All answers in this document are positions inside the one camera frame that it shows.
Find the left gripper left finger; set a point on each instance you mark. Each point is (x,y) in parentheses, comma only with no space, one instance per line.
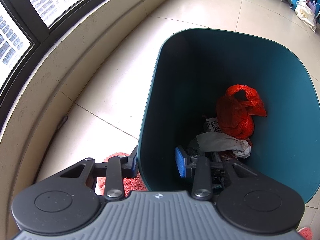
(114,171)

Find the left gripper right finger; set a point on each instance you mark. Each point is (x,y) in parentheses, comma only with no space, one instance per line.
(203,171)

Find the white paper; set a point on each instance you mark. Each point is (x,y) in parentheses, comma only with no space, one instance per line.
(218,142)

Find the red plastic bag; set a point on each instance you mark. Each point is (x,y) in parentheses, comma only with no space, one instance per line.
(235,110)

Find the dark teal trash bin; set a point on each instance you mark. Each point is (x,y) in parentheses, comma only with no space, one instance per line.
(194,69)

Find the pink fluffy slipper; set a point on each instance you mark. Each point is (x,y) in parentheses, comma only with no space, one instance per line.
(130,184)

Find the white tote bag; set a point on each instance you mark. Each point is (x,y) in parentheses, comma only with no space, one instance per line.
(305,11)

